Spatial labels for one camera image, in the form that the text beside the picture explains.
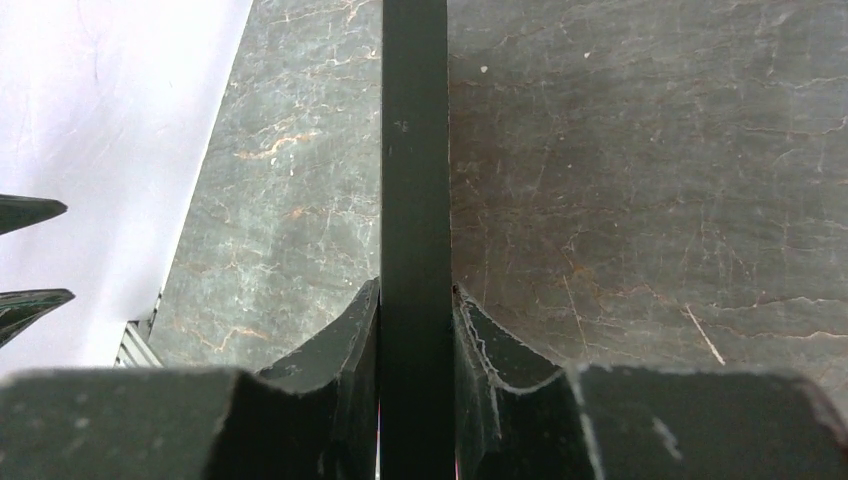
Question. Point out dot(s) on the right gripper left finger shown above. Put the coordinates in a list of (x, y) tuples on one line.
[(310, 415)]

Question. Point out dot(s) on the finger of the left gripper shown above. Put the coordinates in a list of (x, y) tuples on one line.
[(20, 309), (18, 212)]

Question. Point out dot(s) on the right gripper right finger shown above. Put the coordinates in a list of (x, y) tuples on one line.
[(521, 416)]

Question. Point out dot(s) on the black wooden picture frame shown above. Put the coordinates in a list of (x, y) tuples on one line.
[(416, 336)]

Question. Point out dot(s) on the aluminium rail frame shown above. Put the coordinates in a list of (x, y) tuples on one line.
[(134, 350)]

